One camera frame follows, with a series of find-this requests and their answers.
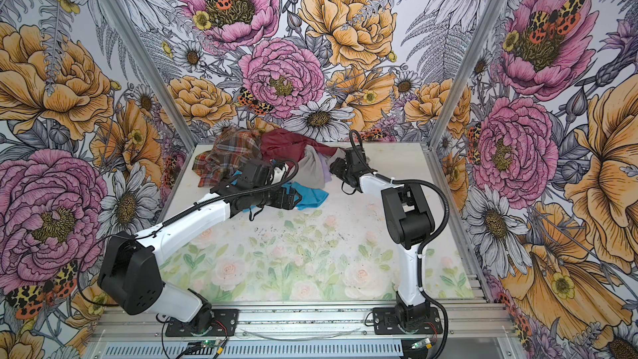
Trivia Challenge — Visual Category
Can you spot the lavender cloth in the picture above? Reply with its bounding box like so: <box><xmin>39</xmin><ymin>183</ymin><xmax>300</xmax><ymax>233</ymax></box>
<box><xmin>319</xmin><ymin>155</ymin><xmax>332</xmax><ymax>184</ymax></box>

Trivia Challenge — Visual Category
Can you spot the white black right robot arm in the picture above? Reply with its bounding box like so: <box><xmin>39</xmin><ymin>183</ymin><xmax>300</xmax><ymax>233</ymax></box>
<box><xmin>329</xmin><ymin>149</ymin><xmax>435</xmax><ymax>328</ymax></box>

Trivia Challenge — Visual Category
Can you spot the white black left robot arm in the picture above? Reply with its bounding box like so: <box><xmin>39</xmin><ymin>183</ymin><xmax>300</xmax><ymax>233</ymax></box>
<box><xmin>97</xmin><ymin>160</ymin><xmax>302</xmax><ymax>334</ymax></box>

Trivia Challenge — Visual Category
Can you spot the turquoise cloth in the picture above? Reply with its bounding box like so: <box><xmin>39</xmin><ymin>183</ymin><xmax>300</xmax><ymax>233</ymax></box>
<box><xmin>239</xmin><ymin>182</ymin><xmax>328</xmax><ymax>212</ymax></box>

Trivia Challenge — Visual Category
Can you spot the grey cloth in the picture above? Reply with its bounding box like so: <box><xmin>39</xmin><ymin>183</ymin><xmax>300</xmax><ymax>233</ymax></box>
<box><xmin>293</xmin><ymin>146</ymin><xmax>326</xmax><ymax>189</ymax></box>

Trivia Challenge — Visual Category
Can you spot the maroon cloth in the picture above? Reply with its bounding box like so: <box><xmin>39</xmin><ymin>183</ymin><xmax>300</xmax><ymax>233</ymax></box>
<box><xmin>260</xmin><ymin>128</ymin><xmax>337</xmax><ymax>162</ymax></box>

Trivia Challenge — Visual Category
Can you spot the plaid brown red cloth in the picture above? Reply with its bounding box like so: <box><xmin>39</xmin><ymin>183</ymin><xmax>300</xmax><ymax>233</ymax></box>
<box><xmin>192</xmin><ymin>127</ymin><xmax>262</xmax><ymax>188</ymax></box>

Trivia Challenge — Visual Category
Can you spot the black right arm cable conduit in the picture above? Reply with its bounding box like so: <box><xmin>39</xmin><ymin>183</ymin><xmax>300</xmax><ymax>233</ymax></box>
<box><xmin>347</xmin><ymin>129</ymin><xmax>451</xmax><ymax>359</ymax></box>

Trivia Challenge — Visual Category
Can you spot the aluminium right rear corner post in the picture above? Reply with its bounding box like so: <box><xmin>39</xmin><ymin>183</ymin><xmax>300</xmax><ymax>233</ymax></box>
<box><xmin>427</xmin><ymin>0</ymin><xmax>508</xmax><ymax>151</ymax></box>

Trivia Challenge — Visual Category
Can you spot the aluminium corner post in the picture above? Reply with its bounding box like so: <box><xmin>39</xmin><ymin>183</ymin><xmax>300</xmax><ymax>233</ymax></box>
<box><xmin>427</xmin><ymin>0</ymin><xmax>508</xmax><ymax>151</ymax></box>
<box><xmin>98</xmin><ymin>0</ymin><xmax>199</xmax><ymax>152</ymax></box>

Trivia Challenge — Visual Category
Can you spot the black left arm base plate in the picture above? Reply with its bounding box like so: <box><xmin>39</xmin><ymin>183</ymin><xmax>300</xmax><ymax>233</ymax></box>
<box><xmin>165</xmin><ymin>309</ymin><xmax>239</xmax><ymax>337</ymax></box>

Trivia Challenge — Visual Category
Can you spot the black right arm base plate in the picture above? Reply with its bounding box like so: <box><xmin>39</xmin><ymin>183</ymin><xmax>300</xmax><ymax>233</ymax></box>
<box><xmin>372</xmin><ymin>306</ymin><xmax>444</xmax><ymax>336</ymax></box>

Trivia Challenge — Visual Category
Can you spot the aluminium right side rail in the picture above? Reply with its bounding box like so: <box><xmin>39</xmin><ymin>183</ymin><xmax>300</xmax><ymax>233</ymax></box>
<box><xmin>421</xmin><ymin>144</ymin><xmax>493</xmax><ymax>303</ymax></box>

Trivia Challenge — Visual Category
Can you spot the white slotted cable duct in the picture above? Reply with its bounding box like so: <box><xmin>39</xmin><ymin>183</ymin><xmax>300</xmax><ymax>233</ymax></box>
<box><xmin>93</xmin><ymin>339</ymin><xmax>404</xmax><ymax>358</ymax></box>

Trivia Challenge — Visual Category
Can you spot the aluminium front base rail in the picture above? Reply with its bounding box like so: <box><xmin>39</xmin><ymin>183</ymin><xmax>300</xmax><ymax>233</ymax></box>
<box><xmin>89</xmin><ymin>299</ymin><xmax>514</xmax><ymax>342</ymax></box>

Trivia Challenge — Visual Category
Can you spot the aluminium left rear corner post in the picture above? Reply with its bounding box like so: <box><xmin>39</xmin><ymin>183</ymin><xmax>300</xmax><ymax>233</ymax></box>
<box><xmin>98</xmin><ymin>0</ymin><xmax>199</xmax><ymax>152</ymax></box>

